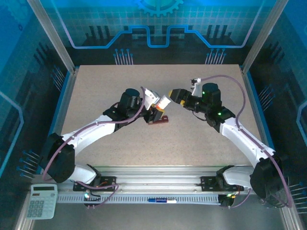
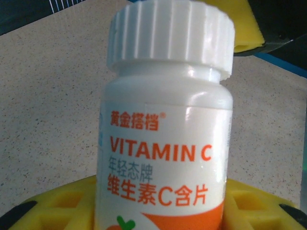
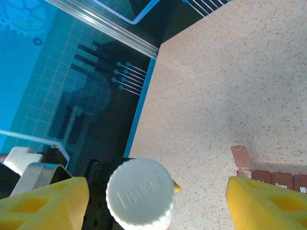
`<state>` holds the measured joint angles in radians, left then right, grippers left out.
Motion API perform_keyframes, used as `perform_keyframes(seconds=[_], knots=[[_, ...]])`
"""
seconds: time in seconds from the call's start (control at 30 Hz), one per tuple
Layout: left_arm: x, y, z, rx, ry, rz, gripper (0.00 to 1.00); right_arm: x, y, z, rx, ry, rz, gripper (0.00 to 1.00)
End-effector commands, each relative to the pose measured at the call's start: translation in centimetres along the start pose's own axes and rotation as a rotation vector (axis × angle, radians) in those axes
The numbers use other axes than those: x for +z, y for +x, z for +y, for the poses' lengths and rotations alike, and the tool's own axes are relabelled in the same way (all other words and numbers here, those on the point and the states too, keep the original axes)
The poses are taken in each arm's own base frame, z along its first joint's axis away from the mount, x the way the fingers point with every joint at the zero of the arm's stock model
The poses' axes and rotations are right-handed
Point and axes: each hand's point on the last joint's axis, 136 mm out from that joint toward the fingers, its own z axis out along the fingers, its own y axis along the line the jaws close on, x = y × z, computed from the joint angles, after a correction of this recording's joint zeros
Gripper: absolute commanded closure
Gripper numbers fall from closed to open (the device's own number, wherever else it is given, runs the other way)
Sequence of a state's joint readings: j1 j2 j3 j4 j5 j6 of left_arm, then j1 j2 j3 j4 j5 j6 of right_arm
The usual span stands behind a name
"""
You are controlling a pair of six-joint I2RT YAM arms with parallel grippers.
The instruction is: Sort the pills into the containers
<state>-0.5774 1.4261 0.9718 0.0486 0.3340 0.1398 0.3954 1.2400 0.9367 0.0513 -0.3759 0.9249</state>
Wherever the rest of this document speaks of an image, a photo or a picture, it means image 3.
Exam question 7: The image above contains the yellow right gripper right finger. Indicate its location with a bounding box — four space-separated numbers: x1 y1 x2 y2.
226 176 307 230

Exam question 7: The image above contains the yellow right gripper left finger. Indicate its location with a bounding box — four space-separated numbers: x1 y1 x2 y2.
0 176 90 230

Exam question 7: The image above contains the white orange pill bottle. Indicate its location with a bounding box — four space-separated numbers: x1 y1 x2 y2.
114 208 174 230

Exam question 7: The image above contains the blue table edge strip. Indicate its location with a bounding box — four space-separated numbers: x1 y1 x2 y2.
123 57 158 156

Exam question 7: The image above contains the grey metal bracket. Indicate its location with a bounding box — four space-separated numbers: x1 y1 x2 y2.
0 146 72 199

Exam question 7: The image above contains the aluminium frame post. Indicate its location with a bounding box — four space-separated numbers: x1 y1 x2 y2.
44 0 161 59

